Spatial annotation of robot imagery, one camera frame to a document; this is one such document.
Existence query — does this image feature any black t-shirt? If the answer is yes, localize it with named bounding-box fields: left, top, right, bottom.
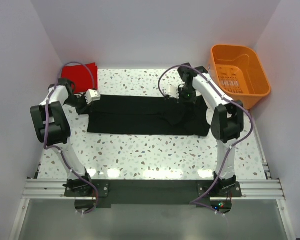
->
left=87, top=95, right=210, bottom=137

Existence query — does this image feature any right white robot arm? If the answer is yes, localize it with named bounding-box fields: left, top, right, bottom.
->
left=177, top=63, right=244, bottom=199

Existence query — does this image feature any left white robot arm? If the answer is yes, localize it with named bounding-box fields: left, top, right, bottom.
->
left=30, top=78, right=96, bottom=197

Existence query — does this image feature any folded red t-shirt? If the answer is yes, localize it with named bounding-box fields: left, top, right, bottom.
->
left=61, top=63, right=98, bottom=94

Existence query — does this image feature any orange plastic basket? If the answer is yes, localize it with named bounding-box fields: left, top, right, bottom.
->
left=207, top=44, right=271, bottom=110

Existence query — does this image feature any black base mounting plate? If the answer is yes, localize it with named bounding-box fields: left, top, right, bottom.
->
left=64, top=180, right=242, bottom=213

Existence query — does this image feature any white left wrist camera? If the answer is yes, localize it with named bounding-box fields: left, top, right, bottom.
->
left=85, top=89, right=101, bottom=105

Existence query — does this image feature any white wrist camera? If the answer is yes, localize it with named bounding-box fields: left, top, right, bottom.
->
left=164, top=85, right=179, bottom=99
left=85, top=89, right=101, bottom=105

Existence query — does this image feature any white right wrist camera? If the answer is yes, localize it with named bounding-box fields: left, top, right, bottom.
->
left=164, top=85, right=179, bottom=99

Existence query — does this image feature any aluminium front rail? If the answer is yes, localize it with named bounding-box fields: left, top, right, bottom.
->
left=21, top=179, right=285, bottom=201

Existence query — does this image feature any aluminium rail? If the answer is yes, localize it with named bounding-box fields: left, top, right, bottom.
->
left=249, top=111, right=272, bottom=180
left=21, top=179, right=285, bottom=201

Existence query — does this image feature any aluminium right side rail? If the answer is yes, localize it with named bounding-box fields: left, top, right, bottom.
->
left=249, top=111, right=272, bottom=180

